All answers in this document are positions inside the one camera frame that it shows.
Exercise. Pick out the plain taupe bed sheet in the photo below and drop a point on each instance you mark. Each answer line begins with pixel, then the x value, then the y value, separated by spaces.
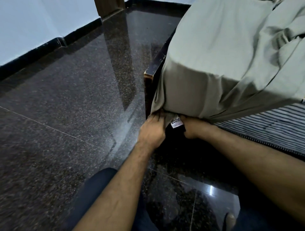
pixel 226 59

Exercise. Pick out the person's left forearm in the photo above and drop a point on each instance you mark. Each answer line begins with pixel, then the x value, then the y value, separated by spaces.
pixel 116 195

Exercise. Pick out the person's right forearm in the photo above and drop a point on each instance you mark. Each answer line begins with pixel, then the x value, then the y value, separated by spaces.
pixel 262 166

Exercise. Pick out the person's right foot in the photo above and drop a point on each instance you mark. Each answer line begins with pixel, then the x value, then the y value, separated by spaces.
pixel 230 222

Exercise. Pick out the white striped mattress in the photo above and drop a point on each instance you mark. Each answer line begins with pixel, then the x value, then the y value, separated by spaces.
pixel 274 126

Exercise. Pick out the person's right hand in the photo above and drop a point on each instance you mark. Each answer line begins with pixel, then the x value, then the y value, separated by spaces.
pixel 195 128

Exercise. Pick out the person's dark trousers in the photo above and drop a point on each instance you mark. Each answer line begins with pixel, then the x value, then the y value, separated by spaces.
pixel 95 188

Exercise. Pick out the dark wooden bed frame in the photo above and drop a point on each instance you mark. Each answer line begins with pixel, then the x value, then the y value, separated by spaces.
pixel 152 71

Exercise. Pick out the person's left hand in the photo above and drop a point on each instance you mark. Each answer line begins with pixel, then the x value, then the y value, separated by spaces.
pixel 151 133

